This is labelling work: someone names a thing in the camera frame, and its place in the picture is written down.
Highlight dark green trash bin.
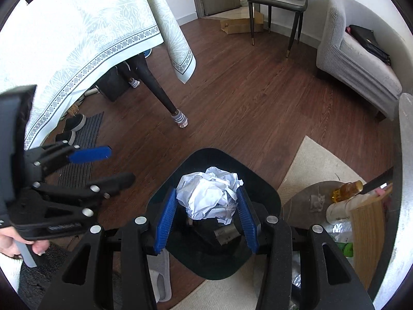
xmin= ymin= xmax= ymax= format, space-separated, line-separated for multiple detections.
xmin=147 ymin=149 xmax=281 ymax=281

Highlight round grey marble table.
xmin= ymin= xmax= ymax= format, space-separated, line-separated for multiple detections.
xmin=281 ymin=93 xmax=413 ymax=310

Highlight grey wrapper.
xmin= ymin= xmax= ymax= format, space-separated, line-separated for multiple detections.
xmin=215 ymin=224 xmax=240 ymax=246

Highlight grey armchair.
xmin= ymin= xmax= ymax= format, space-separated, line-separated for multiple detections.
xmin=316 ymin=0 xmax=404 ymax=121

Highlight green glass bottle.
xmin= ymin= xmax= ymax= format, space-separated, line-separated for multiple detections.
xmin=332 ymin=181 xmax=365 ymax=203

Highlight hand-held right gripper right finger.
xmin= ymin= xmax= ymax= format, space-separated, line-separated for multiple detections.
xmin=236 ymin=185 xmax=375 ymax=310

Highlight black handbag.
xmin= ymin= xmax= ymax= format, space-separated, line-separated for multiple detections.
xmin=348 ymin=25 xmax=392 ymax=66

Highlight person's grey knit garment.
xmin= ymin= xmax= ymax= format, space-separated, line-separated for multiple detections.
xmin=19 ymin=245 xmax=75 ymax=298

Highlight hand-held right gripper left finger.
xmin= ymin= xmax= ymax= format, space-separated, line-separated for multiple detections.
xmin=37 ymin=187 xmax=178 ymax=310

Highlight grey slipper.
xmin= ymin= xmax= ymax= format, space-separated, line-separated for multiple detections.
xmin=147 ymin=249 xmax=171 ymax=302

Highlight dark ribbed doormat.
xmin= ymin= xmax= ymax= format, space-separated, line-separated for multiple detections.
xmin=58 ymin=111 xmax=104 ymax=188

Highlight flat cardboard box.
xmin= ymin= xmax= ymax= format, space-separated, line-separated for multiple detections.
xmin=220 ymin=8 xmax=264 ymax=34

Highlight black shoe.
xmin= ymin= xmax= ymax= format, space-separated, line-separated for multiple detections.
xmin=55 ymin=130 xmax=76 ymax=145
xmin=63 ymin=114 xmax=87 ymax=132

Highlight grey chair black legs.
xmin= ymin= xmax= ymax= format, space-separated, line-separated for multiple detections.
xmin=246 ymin=0 xmax=309 ymax=58

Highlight clear plastic bottle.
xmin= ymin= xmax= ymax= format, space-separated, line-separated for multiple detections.
xmin=326 ymin=221 xmax=352 ymax=243

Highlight person's left hand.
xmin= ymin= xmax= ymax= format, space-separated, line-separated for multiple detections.
xmin=0 ymin=227 xmax=49 ymax=259

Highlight beige rug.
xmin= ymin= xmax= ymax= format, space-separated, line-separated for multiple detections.
xmin=158 ymin=136 xmax=368 ymax=310

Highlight green patterned tablecloth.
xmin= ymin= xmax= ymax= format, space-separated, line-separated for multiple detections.
xmin=0 ymin=0 xmax=197 ymax=151

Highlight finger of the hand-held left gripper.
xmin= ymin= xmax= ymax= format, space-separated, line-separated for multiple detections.
xmin=24 ymin=142 xmax=112 ymax=184
xmin=10 ymin=172 xmax=136 ymax=241

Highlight black box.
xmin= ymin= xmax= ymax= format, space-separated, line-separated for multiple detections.
xmin=97 ymin=66 xmax=130 ymax=102

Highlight crumpled tissue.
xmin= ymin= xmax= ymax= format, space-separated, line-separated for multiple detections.
xmin=310 ymin=194 xmax=326 ymax=212

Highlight white plastic bottle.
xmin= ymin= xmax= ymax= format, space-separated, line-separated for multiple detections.
xmin=325 ymin=198 xmax=352 ymax=226

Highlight white paper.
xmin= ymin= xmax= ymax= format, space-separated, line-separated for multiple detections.
xmin=176 ymin=167 xmax=244 ymax=225

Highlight green cap plastic bottle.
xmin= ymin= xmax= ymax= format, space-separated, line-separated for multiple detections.
xmin=336 ymin=241 xmax=355 ymax=257

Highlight dark table leg striped sock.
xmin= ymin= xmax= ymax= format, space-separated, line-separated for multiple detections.
xmin=132 ymin=53 xmax=189 ymax=129
xmin=118 ymin=61 xmax=141 ymax=88

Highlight wooden board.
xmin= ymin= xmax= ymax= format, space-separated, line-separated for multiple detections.
xmin=350 ymin=194 xmax=386 ymax=293

